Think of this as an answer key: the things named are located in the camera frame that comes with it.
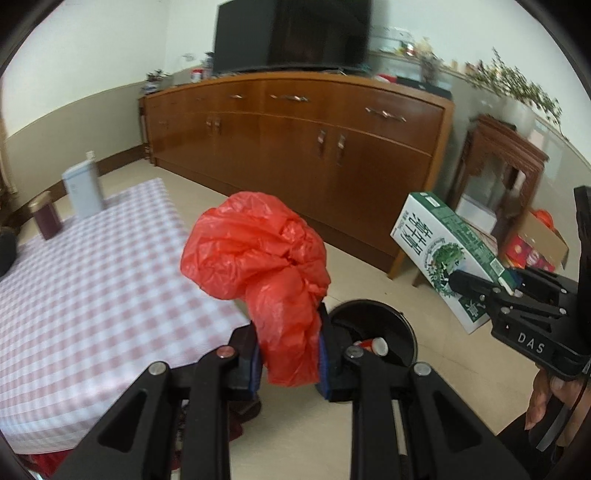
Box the trailing green plant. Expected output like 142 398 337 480
466 47 571 139

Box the white tin box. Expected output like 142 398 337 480
62 150 103 220

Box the small potted plant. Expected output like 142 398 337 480
144 69 172 95

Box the red plastic bag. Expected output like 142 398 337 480
180 191 332 386

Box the brown wooden sideboard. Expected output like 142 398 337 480
139 70 455 280

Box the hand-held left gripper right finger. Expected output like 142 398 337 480
316 302 532 480

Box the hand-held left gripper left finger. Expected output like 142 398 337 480
53 323 264 480

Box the black flat television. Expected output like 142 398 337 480
212 0 372 75

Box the black set-top box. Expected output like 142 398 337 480
397 76 452 97

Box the green white carton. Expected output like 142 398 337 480
390 192 518 335

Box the person's right hand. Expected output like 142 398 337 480
524 367 591 431

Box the black iron teapot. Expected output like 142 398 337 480
0 226 19 275

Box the pink checked tablecloth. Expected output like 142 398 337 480
0 178 252 455

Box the glass vase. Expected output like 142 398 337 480
418 51 439 85

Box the carved wooden stand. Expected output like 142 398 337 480
413 114 550 287

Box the cardboard box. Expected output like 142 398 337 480
503 210 570 273

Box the dark red canister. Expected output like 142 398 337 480
28 191 63 241

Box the black plastic bucket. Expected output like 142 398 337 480
330 300 419 402

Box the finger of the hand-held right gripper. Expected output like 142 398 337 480
505 267 579 302
450 270 515 308

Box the red paper cup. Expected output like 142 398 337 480
353 338 389 357

